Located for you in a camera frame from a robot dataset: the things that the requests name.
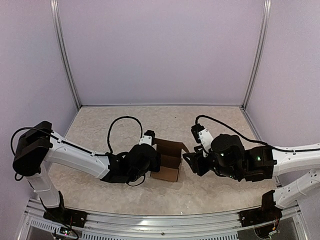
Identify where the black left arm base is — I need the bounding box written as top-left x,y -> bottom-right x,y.
43,191 -> 88,228

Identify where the front aluminium frame rail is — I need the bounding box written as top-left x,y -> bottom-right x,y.
16,198 -> 310,240

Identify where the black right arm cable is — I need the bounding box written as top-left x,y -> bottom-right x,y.
194,114 -> 320,152

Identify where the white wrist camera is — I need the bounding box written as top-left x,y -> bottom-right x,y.
138,130 -> 156,146
191,123 -> 214,158

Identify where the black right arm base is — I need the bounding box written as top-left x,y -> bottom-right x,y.
239,190 -> 283,227

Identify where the right aluminium frame post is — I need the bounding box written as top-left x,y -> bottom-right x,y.
241,0 -> 272,112

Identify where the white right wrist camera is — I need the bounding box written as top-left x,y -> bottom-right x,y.
191,123 -> 214,158

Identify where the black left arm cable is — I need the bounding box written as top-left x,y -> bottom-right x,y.
9,116 -> 146,187

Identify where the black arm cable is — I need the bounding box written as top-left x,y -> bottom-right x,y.
194,114 -> 320,152
9,116 -> 146,187

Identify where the brown cardboard box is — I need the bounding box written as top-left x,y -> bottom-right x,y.
150,138 -> 190,183

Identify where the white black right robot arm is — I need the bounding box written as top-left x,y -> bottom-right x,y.
183,130 -> 320,222

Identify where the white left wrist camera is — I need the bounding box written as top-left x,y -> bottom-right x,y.
138,130 -> 156,146

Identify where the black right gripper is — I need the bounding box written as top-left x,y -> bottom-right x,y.
182,145 -> 241,180

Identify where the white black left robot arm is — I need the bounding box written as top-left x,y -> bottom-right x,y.
12,121 -> 161,223

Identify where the left aluminium frame post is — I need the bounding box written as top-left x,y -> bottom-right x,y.
50,0 -> 82,111

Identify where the aluminium frame post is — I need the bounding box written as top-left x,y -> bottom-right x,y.
241,0 -> 272,112
50,0 -> 82,111

